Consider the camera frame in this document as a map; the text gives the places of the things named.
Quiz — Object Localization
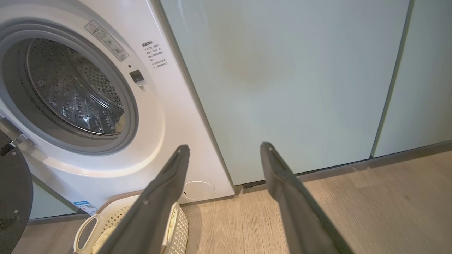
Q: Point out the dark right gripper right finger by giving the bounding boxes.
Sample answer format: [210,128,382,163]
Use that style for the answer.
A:
[260,142,353,254]

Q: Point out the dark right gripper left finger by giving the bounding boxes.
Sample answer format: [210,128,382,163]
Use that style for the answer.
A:
[97,145,190,254]

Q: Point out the black round washer door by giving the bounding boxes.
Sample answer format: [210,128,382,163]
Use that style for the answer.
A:
[0,116,34,254]

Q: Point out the white basket brown rim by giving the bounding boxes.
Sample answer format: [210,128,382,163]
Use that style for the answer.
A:
[73,190,189,254]

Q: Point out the white front-load washing machine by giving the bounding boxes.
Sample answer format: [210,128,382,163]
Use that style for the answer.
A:
[0,0,235,216]

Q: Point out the grey rubber door seal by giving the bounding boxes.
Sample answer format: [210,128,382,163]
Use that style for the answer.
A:
[0,19,139,156]

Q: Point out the metal door hinge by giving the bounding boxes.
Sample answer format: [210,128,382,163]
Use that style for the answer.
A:
[0,115,36,149]

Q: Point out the round white filter cover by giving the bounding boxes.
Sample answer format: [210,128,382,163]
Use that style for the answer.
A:
[178,181,216,204]

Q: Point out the blue energy label sticker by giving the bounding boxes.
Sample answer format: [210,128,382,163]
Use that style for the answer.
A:
[73,200,97,216]

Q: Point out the mint green cabinet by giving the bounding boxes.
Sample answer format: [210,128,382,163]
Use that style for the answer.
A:
[161,0,412,186]
[371,0,452,158]
[30,180,78,220]

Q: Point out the steel washer drum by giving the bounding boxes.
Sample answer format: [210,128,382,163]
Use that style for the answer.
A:
[26,38,125,136]

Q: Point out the black printed text label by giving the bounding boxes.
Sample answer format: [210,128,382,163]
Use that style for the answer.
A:
[141,41,168,69]

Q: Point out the grey warning label sticker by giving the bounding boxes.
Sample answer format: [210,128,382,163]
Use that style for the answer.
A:
[85,19,129,62]

